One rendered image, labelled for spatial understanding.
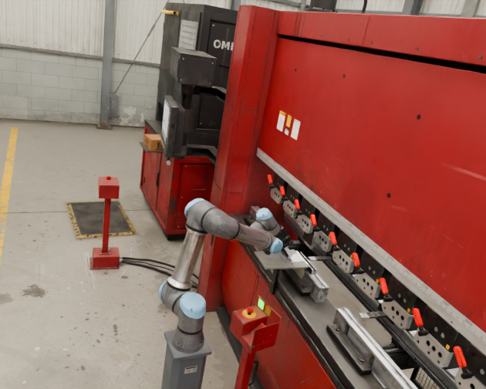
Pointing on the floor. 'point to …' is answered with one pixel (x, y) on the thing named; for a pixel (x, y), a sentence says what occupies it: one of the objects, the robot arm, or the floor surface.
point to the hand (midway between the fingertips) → (286, 257)
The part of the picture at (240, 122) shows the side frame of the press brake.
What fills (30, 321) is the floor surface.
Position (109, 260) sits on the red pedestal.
